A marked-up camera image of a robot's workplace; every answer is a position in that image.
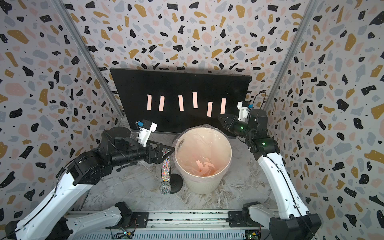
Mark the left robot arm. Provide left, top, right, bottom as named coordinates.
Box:
left=5, top=127, right=175, bottom=240

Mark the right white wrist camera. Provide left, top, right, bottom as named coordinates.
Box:
left=237, top=101, right=253, bottom=123

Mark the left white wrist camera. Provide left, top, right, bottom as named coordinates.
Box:
left=136, top=120, right=158, bottom=147

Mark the sparkly handheld microphone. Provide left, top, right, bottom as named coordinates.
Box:
left=159, top=157, right=172, bottom=195

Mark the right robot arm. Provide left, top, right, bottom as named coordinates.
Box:
left=218, top=107, right=322, bottom=240

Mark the right aluminium corner post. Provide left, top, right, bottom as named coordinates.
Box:
left=263, top=0, right=319, bottom=111

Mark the black computer monitor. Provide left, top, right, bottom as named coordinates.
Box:
left=110, top=68, right=252, bottom=138

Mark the pile of pink notes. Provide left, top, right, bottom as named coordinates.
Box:
left=196, top=161, right=216, bottom=177

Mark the clear plastic bin liner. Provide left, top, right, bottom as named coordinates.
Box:
left=171, top=123, right=234, bottom=181

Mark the left aluminium corner post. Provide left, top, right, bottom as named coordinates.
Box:
left=52, top=0, right=124, bottom=119

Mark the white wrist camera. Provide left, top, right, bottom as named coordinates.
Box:
left=237, top=101, right=253, bottom=123
left=136, top=120, right=158, bottom=147

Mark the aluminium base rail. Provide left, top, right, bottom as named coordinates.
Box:
left=56, top=209, right=313, bottom=240

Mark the left green circuit board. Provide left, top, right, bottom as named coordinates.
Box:
left=112, top=232, right=134, bottom=240

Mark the black round microphone stand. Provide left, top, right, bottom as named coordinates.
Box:
left=170, top=174, right=183, bottom=194

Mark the aluminium corner post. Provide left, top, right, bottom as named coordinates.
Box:
left=52, top=0, right=124, bottom=119
left=263, top=0, right=319, bottom=111

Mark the green circuit board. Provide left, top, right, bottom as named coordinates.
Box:
left=245, top=230, right=261, bottom=240
left=112, top=232, right=134, bottom=240

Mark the right green circuit board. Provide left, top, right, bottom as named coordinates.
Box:
left=245, top=230, right=261, bottom=240

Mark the pink sticky note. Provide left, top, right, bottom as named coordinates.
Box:
left=220, top=98, right=227, bottom=115
left=178, top=95, right=184, bottom=112
left=207, top=102, right=213, bottom=118
left=193, top=92, right=198, bottom=109
left=159, top=96, right=165, bottom=112
left=147, top=95, right=152, bottom=111

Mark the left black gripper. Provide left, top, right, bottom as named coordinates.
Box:
left=111, top=138, right=177, bottom=170

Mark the cream waste bin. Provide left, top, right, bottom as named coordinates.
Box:
left=174, top=127, right=233, bottom=195

